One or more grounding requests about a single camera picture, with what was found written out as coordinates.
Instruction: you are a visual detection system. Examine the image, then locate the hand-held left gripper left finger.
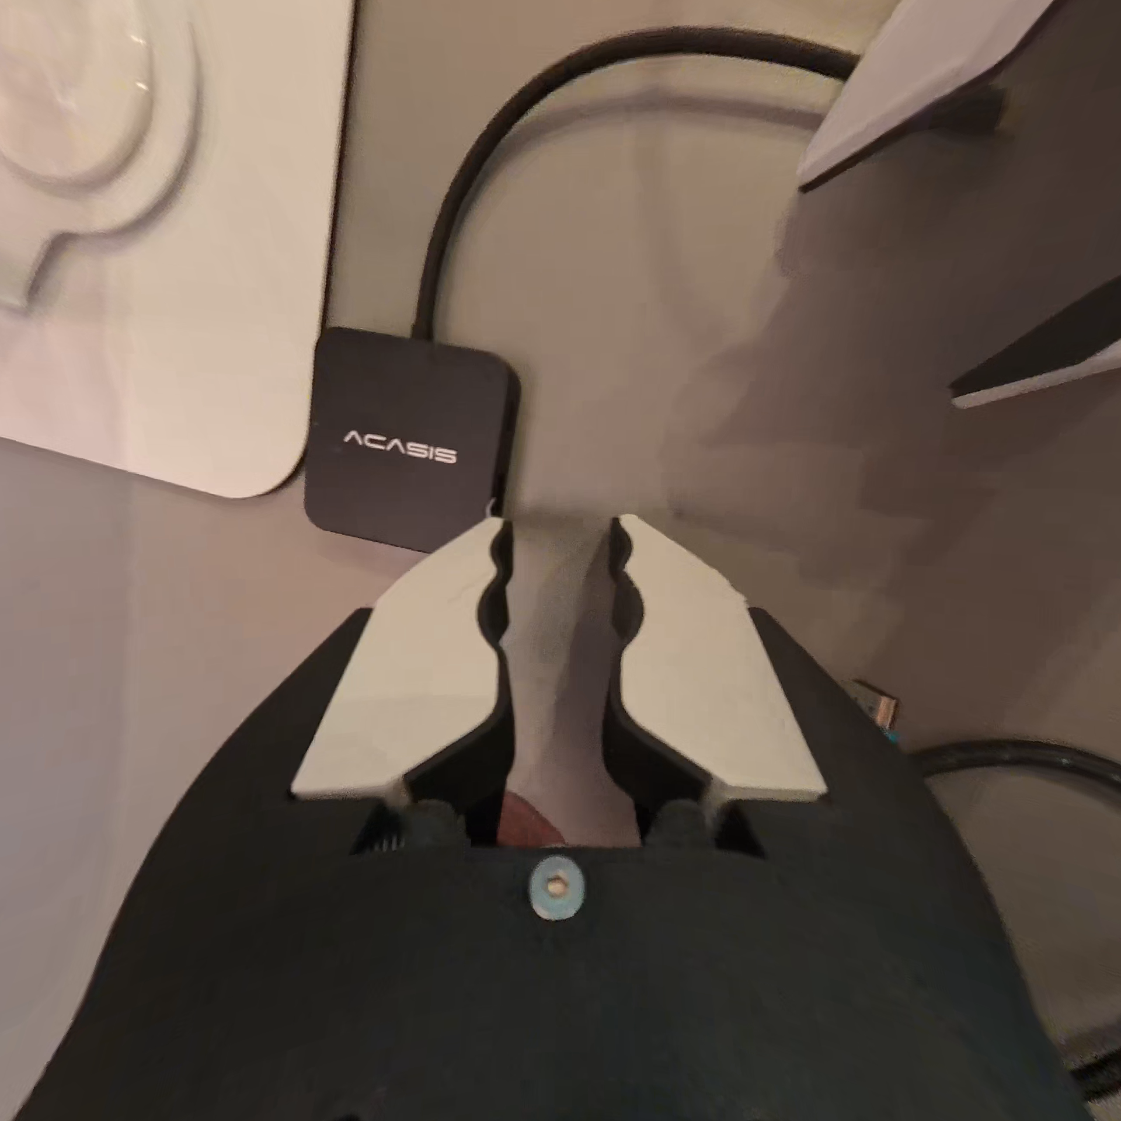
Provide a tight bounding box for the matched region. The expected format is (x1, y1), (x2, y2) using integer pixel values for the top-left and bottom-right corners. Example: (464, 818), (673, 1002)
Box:
(291, 517), (518, 846)

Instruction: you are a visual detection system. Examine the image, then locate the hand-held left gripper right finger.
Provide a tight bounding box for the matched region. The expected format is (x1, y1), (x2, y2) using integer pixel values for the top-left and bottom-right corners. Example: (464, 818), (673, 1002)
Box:
(605, 514), (831, 846)

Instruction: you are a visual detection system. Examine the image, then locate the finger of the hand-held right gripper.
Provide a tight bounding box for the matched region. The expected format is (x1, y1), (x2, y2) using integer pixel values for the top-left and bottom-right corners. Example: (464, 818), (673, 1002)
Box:
(796, 0), (1061, 194)
(951, 275), (1121, 412)

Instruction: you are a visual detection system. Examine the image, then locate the looped braided HDMI cable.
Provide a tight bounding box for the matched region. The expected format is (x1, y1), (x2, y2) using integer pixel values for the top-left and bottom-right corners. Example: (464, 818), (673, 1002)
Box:
(855, 678), (1121, 802)

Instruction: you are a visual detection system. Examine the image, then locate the black square hub with cable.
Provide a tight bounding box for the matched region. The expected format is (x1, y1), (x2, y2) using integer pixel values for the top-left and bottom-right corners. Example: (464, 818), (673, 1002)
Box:
(303, 27), (864, 555)

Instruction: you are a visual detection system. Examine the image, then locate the person's left hand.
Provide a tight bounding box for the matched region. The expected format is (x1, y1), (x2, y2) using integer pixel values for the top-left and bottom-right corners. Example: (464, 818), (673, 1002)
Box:
(498, 790), (566, 847)

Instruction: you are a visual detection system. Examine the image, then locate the white folding stand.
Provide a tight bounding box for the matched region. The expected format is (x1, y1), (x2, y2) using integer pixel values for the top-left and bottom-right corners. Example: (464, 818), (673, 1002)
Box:
(0, 0), (358, 501)

